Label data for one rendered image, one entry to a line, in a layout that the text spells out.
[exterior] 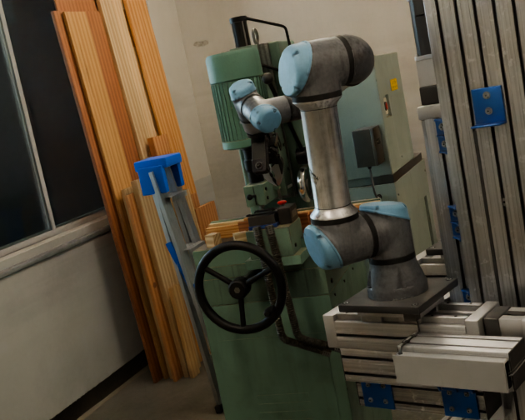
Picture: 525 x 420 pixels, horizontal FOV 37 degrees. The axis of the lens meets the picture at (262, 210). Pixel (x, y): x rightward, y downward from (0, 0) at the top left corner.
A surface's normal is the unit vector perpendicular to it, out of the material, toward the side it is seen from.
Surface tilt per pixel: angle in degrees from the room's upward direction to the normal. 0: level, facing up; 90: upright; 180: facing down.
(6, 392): 90
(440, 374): 90
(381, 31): 90
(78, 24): 86
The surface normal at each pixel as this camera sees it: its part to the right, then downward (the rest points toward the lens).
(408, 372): -0.60, 0.24
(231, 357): -0.30, 0.21
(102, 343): 0.90, -0.11
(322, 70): 0.38, 0.16
